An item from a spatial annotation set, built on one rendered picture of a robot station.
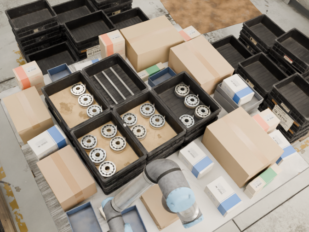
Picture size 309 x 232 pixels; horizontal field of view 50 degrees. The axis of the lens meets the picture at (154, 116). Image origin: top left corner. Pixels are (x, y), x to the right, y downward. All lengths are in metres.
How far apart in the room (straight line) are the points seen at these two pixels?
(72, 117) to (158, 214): 0.83
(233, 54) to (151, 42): 1.20
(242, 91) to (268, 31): 1.46
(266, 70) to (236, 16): 1.28
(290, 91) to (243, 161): 1.18
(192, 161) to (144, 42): 0.98
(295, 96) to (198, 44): 0.99
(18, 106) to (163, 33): 1.19
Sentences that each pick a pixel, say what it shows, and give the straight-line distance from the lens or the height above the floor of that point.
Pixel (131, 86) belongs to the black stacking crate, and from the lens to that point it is 2.36.
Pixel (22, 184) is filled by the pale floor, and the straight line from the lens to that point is 3.02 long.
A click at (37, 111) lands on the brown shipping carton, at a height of 0.86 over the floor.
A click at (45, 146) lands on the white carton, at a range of 2.10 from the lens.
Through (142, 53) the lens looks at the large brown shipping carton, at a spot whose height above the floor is 0.90.
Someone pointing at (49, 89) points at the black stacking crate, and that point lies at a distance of 2.32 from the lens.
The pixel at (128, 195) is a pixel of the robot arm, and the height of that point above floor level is 1.20.
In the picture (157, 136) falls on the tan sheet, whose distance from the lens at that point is 2.13.
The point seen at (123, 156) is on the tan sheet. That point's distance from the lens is 2.06.
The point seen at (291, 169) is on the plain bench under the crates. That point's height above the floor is 0.70.
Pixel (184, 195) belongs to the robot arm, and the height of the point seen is 1.41.
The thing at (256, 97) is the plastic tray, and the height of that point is 0.80.
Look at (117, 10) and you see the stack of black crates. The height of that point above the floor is 0.42.
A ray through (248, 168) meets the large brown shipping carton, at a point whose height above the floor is 0.90.
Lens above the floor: 2.67
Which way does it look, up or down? 56 degrees down
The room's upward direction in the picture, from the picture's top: 6 degrees clockwise
